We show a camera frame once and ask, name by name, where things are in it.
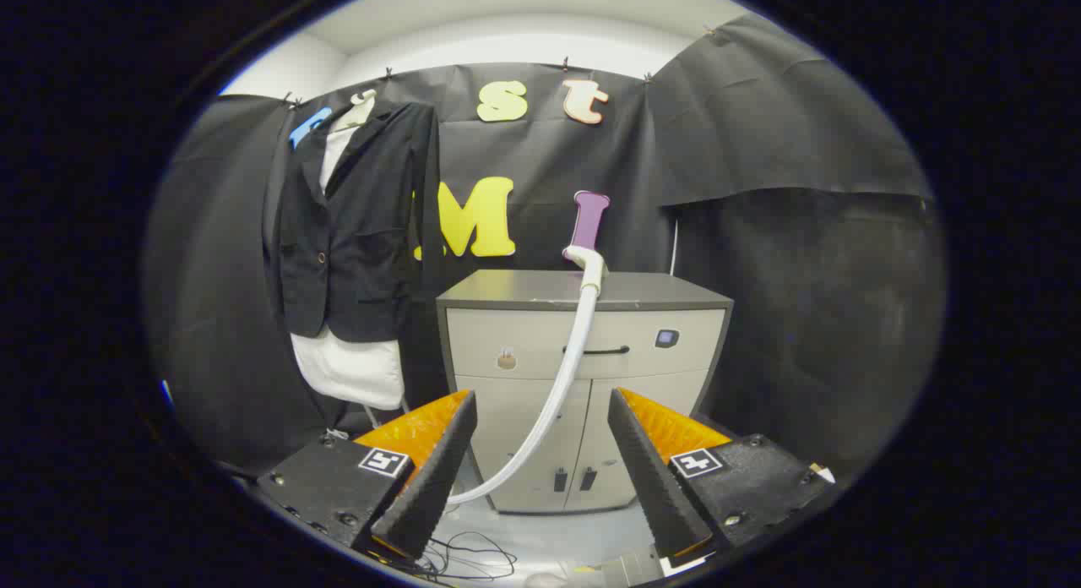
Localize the thin black floor cables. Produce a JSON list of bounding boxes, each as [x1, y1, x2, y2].
[[416, 531, 519, 583]]

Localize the grey and beige cabinet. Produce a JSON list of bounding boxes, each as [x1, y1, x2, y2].
[[436, 269, 734, 515]]

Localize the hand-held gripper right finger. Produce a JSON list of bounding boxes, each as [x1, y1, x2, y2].
[[607, 388, 837, 564]]

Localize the white garment steamer head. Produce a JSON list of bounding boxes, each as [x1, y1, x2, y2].
[[563, 245, 609, 298]]

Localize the black suit jacket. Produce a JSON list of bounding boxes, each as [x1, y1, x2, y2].
[[274, 101, 441, 344]]

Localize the white fabric hanger board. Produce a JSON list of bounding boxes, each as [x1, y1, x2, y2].
[[291, 125, 407, 412]]

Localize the black backdrop cloth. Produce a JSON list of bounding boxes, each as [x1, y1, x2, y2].
[[144, 14, 947, 479]]

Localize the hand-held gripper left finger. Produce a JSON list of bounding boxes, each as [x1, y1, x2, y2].
[[256, 389, 479, 564]]

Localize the cream plastic hanger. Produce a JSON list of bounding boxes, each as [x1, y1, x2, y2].
[[334, 89, 378, 133]]

